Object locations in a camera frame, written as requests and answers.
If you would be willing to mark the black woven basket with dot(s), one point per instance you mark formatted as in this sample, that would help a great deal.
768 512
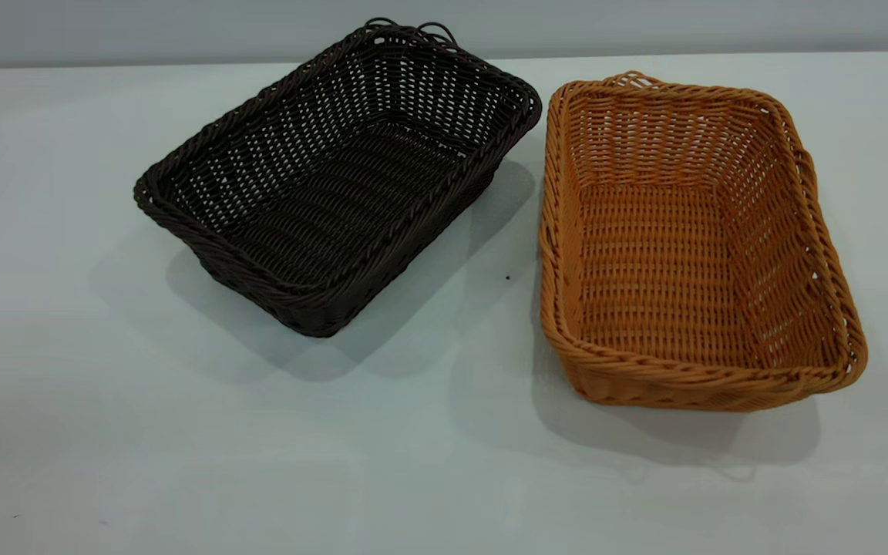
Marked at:
336 208

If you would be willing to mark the orange woven basket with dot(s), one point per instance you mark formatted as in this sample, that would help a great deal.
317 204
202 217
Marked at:
660 270

